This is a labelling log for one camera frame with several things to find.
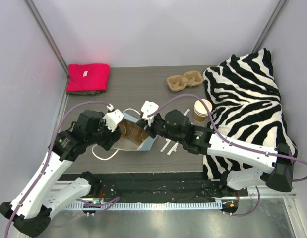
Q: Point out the right corner metal post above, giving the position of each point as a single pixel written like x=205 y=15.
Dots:
x=277 y=11

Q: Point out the red folded cloth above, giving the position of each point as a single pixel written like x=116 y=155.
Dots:
x=88 y=77

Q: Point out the zebra pattern blanket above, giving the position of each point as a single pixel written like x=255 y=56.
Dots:
x=246 y=102

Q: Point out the olive cloth under red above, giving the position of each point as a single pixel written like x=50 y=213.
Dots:
x=87 y=93

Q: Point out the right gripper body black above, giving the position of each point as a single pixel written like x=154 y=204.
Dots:
x=150 y=128

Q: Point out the brown cardboard cup carrier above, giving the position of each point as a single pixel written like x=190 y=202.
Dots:
x=178 y=83

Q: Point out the left corner metal post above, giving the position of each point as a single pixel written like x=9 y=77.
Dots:
x=46 y=33

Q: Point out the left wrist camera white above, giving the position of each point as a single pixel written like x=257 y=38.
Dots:
x=113 y=117

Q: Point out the white slotted cable duct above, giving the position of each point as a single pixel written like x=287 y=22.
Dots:
x=217 y=205

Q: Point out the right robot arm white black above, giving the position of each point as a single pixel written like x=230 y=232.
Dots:
x=268 y=165

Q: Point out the light blue paper bag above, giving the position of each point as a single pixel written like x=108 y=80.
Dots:
x=126 y=144

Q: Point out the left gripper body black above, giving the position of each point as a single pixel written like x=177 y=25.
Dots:
x=113 y=136

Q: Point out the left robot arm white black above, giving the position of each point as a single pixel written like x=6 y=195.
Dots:
x=33 y=209

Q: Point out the stack of paper cups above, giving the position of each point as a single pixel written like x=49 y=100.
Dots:
x=200 y=113

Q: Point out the corner metal post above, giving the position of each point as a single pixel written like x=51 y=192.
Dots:
x=46 y=33
x=277 y=11

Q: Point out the aluminium frame rail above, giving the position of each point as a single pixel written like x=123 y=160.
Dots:
x=267 y=193

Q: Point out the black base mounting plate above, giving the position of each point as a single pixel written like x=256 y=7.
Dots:
x=170 y=187

